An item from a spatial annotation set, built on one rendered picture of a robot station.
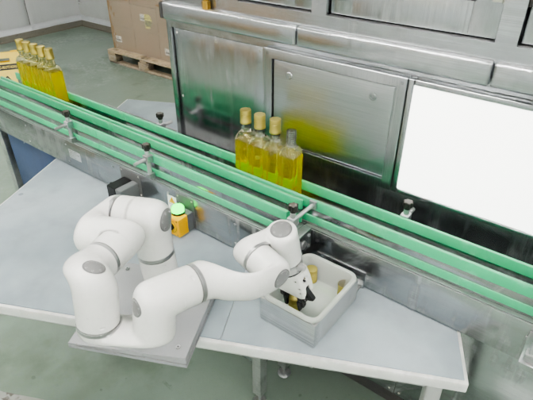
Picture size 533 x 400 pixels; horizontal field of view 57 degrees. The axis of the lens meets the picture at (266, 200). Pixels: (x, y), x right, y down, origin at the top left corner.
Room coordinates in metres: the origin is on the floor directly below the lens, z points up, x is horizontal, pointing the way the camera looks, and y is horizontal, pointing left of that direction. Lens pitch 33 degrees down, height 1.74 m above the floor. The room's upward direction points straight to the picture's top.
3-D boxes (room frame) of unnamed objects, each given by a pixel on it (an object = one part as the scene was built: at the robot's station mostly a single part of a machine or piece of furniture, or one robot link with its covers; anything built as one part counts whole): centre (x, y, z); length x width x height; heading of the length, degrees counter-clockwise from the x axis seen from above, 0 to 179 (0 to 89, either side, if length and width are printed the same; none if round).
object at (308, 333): (0.99, -0.13, 0.79); 0.27 x 0.17 x 0.08; 142
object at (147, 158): (1.45, 0.42, 0.94); 0.07 x 0.04 x 0.13; 142
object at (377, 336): (1.63, 0.14, 0.73); 1.58 x 1.52 x 0.04; 78
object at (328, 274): (0.97, -0.12, 0.80); 0.22 x 0.17 x 0.09; 142
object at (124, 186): (1.50, 0.52, 0.79); 0.08 x 0.08 x 0.08; 52
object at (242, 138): (1.39, 0.06, 0.99); 0.06 x 0.06 x 0.21; 53
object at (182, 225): (1.33, 0.29, 0.79); 0.07 x 0.07 x 0.07; 52
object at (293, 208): (1.12, -0.09, 0.95); 0.17 x 0.03 x 0.12; 142
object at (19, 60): (2.18, 1.09, 1.02); 0.06 x 0.06 x 0.28; 52
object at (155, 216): (0.99, 0.30, 1.01); 0.13 x 0.10 x 0.16; 73
